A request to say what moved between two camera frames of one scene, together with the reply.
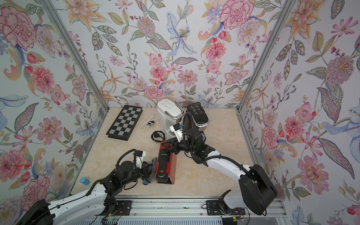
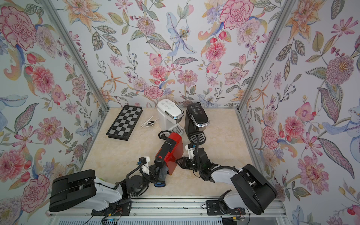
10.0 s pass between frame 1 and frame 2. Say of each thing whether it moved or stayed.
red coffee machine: moved
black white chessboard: stayed
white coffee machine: stayed
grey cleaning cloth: moved
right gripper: moved
